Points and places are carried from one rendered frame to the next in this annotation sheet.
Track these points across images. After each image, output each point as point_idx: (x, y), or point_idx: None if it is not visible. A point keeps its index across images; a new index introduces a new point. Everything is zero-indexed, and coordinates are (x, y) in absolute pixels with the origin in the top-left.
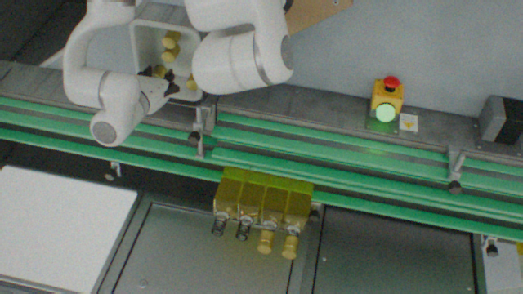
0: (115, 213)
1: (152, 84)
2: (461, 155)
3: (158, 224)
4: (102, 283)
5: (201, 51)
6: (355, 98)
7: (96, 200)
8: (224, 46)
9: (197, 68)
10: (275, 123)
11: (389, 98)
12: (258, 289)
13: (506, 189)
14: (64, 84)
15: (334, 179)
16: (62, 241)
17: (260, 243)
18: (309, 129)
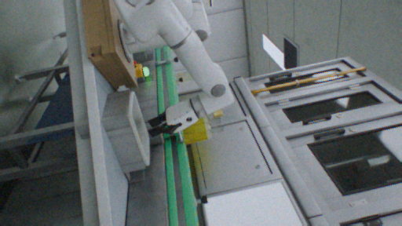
0: (224, 201)
1: (177, 106)
2: (166, 51)
3: (219, 179)
4: (271, 180)
5: (200, 20)
6: (132, 87)
7: (221, 216)
8: (199, 12)
9: (206, 24)
10: (159, 103)
11: (140, 66)
12: (232, 132)
13: (169, 55)
14: (225, 80)
15: (177, 96)
16: (261, 214)
17: (221, 111)
18: (158, 95)
